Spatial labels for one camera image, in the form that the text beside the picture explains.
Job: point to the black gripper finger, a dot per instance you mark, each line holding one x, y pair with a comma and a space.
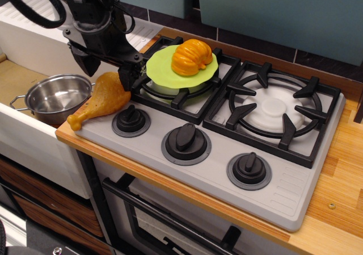
128, 75
88, 63

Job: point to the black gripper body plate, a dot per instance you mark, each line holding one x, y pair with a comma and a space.
108, 46

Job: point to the toy chicken drumstick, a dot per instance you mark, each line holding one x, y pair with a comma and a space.
108, 97

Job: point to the orange toy pumpkin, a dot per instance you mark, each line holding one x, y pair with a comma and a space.
190, 57

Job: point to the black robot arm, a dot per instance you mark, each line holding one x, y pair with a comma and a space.
87, 15

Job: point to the light green plate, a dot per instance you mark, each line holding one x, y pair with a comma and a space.
159, 70

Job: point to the small steel pot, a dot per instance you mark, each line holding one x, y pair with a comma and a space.
53, 99

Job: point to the white toy sink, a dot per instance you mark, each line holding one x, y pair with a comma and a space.
25, 139

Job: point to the black left stove knob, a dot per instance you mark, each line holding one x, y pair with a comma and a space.
131, 122

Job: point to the black stove knob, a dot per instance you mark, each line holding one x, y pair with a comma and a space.
248, 171
131, 122
186, 145

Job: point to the black left burner grate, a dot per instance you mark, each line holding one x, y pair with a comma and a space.
190, 104

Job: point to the black burner grate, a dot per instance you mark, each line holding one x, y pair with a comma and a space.
190, 104
287, 116

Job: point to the black middle stove knob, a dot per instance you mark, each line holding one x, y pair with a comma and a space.
186, 145

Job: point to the grey toy stove top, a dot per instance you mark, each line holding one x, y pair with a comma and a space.
283, 201

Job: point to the black right burner grate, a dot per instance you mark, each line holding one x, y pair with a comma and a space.
287, 116

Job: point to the toy oven door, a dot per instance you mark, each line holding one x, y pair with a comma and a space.
164, 224

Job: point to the black right stove knob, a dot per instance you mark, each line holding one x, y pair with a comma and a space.
248, 171

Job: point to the wooden drawer fronts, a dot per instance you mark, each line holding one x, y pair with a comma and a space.
53, 207

